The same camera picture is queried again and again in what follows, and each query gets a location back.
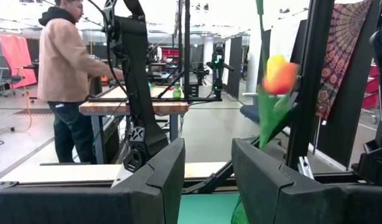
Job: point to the orange hanging cloth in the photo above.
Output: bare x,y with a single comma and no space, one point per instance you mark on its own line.
16,59

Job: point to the silver edge bracket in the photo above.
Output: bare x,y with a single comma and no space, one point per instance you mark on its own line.
304,166

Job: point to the mandala wall tapestry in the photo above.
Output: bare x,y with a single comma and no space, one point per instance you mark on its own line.
340,46

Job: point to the grey office chair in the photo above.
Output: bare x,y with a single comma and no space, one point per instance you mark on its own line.
4,77

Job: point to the blue office chair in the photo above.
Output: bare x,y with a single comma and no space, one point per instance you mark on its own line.
250,112

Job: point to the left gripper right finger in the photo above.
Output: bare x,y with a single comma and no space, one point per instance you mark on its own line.
265,193

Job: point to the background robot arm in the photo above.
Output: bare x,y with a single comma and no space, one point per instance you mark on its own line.
218,71

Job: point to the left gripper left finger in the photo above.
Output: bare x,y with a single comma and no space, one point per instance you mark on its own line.
160,193

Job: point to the wooden background workbench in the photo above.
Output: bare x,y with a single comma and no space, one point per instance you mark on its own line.
166,107

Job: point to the green plastic bottle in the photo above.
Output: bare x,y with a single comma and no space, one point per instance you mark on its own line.
177,91

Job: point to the person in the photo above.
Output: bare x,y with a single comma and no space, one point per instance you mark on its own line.
66,62

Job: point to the black equipment column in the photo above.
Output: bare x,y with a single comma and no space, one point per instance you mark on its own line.
380,93

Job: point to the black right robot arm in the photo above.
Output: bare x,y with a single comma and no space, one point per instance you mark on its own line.
138,77

